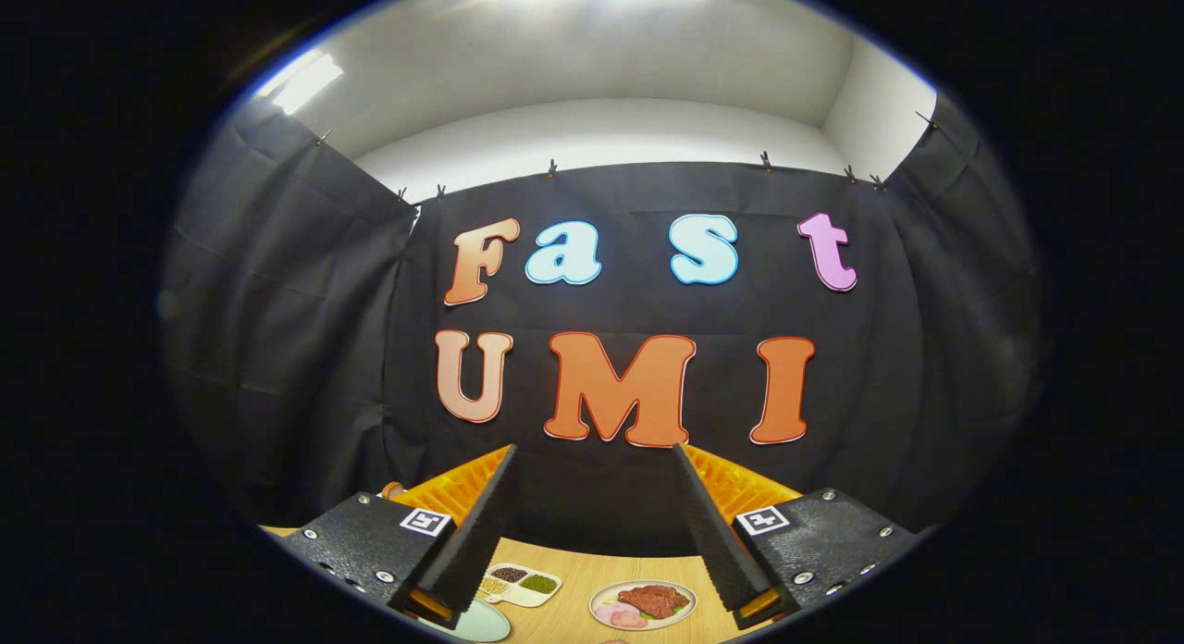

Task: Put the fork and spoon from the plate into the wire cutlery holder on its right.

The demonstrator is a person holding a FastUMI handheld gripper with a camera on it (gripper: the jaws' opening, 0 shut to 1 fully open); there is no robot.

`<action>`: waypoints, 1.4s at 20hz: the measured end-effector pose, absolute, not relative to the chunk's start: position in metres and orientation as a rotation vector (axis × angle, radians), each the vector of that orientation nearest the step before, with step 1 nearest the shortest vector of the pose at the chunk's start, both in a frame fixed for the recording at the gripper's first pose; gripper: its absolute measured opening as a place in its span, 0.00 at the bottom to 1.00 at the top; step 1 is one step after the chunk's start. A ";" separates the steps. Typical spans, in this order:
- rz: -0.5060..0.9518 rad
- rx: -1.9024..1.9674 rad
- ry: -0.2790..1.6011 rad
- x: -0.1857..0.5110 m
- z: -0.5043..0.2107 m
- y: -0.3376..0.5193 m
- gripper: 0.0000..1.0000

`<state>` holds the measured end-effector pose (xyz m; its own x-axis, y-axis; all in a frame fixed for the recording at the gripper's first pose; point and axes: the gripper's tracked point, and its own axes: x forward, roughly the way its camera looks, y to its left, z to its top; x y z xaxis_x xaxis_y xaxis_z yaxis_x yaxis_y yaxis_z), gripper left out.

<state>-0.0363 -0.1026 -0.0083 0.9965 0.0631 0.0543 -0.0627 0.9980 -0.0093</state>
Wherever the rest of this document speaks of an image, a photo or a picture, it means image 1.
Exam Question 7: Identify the white divided tray with beans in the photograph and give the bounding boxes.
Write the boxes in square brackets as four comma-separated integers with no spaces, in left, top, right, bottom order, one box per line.
[477,563,562,609]

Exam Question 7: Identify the round beige dinner plate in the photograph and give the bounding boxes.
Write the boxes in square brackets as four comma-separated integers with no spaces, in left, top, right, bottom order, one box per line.
[589,579,697,632]

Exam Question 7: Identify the row of black cloth clips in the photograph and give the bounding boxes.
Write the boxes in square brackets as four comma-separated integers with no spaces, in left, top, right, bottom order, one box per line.
[313,110,940,204]

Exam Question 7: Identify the brown steak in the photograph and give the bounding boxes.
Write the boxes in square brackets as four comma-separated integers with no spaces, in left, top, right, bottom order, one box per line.
[617,584,690,619]

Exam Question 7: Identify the small ceiling light panel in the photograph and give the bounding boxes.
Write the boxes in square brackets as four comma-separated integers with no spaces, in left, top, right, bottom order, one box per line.
[254,50,345,116]

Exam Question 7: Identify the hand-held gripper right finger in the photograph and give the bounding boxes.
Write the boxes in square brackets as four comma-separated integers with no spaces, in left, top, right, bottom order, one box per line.
[671,442,926,629]

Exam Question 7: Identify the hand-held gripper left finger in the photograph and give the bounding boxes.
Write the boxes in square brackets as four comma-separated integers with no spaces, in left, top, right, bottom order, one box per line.
[277,443,519,629]

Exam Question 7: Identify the light blue plate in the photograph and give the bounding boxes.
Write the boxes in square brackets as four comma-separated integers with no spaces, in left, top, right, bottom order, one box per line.
[421,600,512,643]

